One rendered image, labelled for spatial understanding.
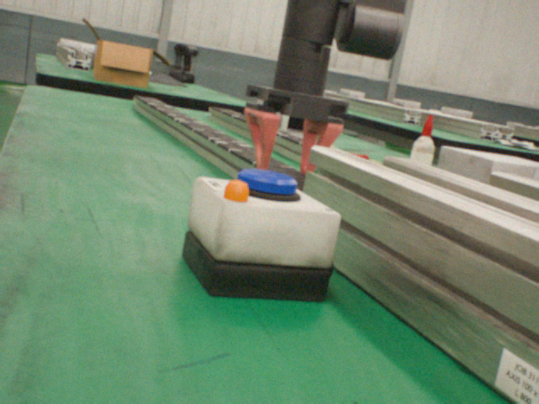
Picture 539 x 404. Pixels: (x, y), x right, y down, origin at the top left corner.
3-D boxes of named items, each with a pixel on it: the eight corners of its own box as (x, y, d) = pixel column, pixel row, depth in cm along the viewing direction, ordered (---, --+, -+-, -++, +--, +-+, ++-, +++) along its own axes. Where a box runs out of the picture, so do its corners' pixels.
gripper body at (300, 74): (348, 119, 76) (360, 50, 75) (261, 105, 72) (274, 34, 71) (323, 113, 82) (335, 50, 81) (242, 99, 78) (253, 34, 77)
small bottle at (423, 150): (423, 183, 120) (438, 116, 118) (402, 178, 122) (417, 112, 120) (429, 183, 123) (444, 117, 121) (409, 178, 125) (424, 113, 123)
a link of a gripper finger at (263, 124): (312, 188, 76) (328, 103, 75) (251, 181, 74) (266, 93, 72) (290, 177, 83) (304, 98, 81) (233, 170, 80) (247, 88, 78)
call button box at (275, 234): (180, 257, 49) (194, 171, 48) (304, 266, 53) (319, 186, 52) (208, 296, 42) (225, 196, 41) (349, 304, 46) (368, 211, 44)
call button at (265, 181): (226, 192, 47) (232, 164, 47) (280, 198, 49) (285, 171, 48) (244, 206, 44) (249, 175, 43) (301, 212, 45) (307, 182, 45)
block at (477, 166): (403, 228, 75) (422, 142, 74) (496, 238, 80) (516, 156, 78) (450, 253, 67) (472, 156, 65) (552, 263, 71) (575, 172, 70)
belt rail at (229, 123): (207, 119, 175) (209, 107, 175) (222, 121, 177) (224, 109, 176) (396, 209, 87) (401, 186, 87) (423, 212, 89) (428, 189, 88)
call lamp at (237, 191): (220, 194, 43) (223, 176, 43) (243, 197, 43) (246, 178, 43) (226, 200, 41) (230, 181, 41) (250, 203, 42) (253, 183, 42)
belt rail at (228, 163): (132, 108, 169) (134, 95, 168) (148, 110, 170) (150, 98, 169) (254, 194, 80) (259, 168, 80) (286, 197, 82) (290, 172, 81)
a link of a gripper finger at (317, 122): (333, 190, 77) (349, 107, 76) (273, 183, 75) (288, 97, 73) (309, 178, 84) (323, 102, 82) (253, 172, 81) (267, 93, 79)
